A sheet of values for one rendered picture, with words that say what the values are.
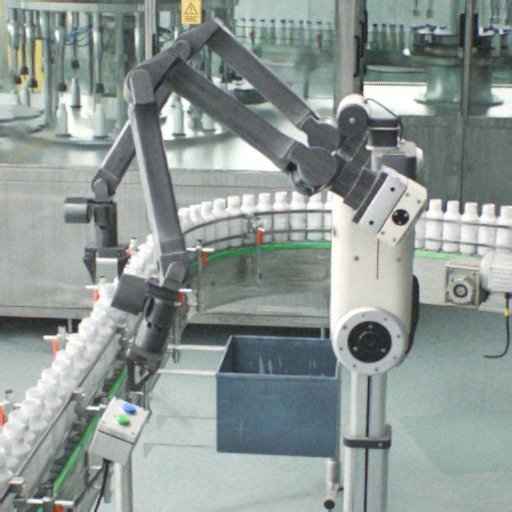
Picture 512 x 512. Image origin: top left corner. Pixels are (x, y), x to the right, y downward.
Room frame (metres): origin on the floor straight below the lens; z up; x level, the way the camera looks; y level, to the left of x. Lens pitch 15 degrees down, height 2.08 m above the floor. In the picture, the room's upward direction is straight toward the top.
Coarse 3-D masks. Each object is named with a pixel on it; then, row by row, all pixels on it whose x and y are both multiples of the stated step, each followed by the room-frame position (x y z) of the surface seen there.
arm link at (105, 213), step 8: (112, 200) 3.06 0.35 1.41; (88, 208) 3.04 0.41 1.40; (96, 208) 3.04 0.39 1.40; (104, 208) 3.03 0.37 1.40; (112, 208) 3.04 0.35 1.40; (88, 216) 3.04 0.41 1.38; (96, 216) 3.04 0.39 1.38; (104, 216) 3.03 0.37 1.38; (112, 216) 3.04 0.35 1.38; (104, 224) 3.03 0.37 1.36
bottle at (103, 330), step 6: (96, 312) 2.95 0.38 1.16; (102, 312) 2.95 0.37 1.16; (102, 318) 2.92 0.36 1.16; (102, 324) 2.92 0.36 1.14; (102, 330) 2.92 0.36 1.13; (108, 330) 2.93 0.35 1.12; (102, 336) 2.91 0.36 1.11; (108, 336) 2.92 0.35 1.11; (108, 348) 2.92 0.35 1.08; (108, 354) 2.92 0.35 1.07; (108, 360) 2.92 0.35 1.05; (108, 366) 2.92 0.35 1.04; (108, 378) 2.92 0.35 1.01
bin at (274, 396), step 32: (224, 352) 3.28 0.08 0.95; (256, 352) 3.41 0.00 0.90; (288, 352) 3.40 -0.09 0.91; (320, 352) 3.39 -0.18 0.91; (224, 384) 3.12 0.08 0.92; (256, 384) 3.11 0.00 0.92; (288, 384) 3.10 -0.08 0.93; (320, 384) 3.09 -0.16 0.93; (160, 416) 3.39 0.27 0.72; (192, 416) 3.38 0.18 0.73; (224, 416) 3.12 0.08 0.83; (256, 416) 3.11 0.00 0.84; (288, 416) 3.10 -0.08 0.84; (320, 416) 3.09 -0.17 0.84; (224, 448) 3.12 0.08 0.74; (256, 448) 3.11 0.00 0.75; (288, 448) 3.10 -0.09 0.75; (320, 448) 3.09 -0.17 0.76
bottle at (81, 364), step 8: (72, 344) 2.72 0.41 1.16; (80, 344) 2.71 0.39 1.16; (80, 352) 2.69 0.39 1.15; (80, 360) 2.69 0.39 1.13; (80, 368) 2.68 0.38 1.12; (88, 368) 2.70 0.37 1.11; (80, 376) 2.68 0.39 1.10; (88, 376) 2.70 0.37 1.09; (88, 384) 2.69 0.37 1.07; (88, 392) 2.69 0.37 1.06
